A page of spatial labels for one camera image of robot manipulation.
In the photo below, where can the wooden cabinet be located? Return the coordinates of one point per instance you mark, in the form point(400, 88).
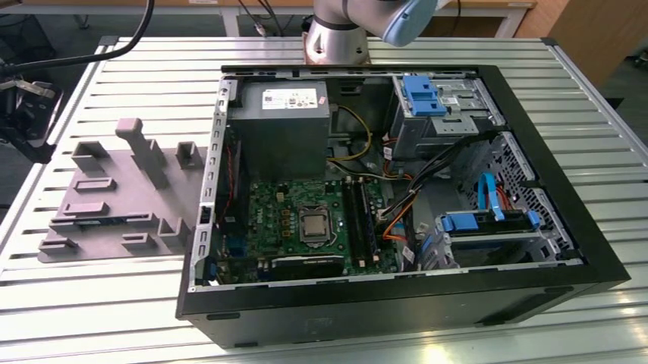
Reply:
point(581, 38)

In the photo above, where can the silver CPU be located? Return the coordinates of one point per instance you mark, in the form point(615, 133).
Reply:
point(314, 226)

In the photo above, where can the black mesh waste bin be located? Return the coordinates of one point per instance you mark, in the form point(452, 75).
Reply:
point(29, 34)

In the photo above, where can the black graphics card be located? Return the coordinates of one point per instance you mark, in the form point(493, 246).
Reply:
point(303, 267)

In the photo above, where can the grey parts rack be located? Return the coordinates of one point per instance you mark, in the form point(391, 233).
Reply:
point(125, 189)

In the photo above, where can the metal optical drive cage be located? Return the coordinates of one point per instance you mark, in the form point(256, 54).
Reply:
point(450, 127)

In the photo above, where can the black open PC case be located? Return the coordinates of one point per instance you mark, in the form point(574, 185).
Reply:
point(354, 314)

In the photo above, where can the grey power supply unit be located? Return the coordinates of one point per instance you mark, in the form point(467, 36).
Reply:
point(277, 144)

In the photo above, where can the metal disk bay cage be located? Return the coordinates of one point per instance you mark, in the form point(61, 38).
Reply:
point(495, 236)

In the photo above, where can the empty black RAM slot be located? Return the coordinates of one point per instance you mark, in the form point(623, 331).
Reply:
point(354, 227)

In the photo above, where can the blue plastic drive latch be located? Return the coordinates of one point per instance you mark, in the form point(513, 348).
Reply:
point(422, 98)

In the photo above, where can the green motherboard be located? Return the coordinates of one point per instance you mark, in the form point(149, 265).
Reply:
point(268, 201)

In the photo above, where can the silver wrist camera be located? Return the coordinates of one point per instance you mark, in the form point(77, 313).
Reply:
point(34, 88)

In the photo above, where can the black office chair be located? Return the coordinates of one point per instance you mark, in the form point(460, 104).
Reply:
point(640, 60)

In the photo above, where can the hard disk in blue carrier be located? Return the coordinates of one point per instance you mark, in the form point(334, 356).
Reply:
point(460, 221)

